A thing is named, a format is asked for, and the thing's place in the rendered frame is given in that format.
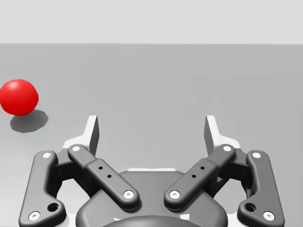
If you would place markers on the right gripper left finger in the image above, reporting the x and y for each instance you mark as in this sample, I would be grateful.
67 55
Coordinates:
104 172

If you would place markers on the red ball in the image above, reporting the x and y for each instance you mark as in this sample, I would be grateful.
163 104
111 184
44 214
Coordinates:
19 97

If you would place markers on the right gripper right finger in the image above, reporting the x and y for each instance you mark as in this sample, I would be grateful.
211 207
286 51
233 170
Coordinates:
200 172

